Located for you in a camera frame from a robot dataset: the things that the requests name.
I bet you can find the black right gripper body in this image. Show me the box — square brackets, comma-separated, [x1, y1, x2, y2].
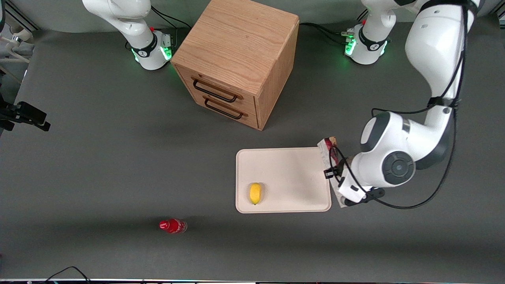
[0, 94, 19, 136]

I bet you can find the red cookie box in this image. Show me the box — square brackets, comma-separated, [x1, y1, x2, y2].
[317, 136, 350, 208]

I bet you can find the beige plastic tray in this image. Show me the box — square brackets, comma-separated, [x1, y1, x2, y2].
[236, 147, 332, 214]

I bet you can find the beige clamp fixture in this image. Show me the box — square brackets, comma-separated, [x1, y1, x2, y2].
[0, 23, 37, 64]

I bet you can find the yellow lemon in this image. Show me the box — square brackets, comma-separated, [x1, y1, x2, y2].
[249, 182, 262, 206]

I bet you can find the wooden two-drawer cabinet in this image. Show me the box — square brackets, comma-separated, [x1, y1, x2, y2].
[170, 0, 300, 131]

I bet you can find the red plastic bottle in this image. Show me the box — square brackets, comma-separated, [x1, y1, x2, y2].
[159, 218, 188, 234]

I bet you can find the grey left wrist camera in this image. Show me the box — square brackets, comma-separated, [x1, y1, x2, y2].
[341, 188, 385, 207]

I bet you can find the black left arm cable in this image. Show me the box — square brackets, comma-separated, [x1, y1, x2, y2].
[328, 0, 474, 209]

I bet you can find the aluminium frame rail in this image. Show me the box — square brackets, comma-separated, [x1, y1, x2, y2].
[0, 0, 40, 32]

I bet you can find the black drawer handle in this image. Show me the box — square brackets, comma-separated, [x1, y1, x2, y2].
[193, 80, 238, 103]
[204, 98, 243, 120]

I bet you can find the black left base cable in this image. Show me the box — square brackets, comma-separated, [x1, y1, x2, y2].
[299, 22, 355, 45]

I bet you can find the black base cable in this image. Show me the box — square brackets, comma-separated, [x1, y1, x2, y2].
[299, 22, 355, 45]
[150, 6, 192, 30]

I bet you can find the black cable at table edge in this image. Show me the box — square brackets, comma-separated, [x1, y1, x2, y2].
[39, 266, 92, 284]

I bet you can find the black right base cable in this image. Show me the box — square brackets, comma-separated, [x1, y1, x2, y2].
[150, 6, 192, 30]

